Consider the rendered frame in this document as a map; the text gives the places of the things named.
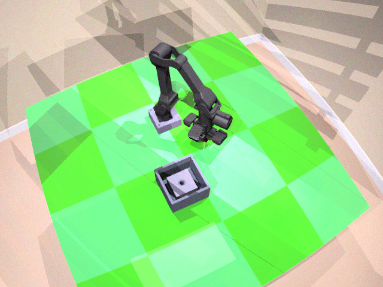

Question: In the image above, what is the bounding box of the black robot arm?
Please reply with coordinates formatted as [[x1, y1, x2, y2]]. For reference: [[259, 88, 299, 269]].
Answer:
[[149, 42, 233, 142]]

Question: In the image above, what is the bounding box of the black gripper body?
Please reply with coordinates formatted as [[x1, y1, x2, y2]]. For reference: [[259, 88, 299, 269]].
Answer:
[[183, 112, 227, 146]]

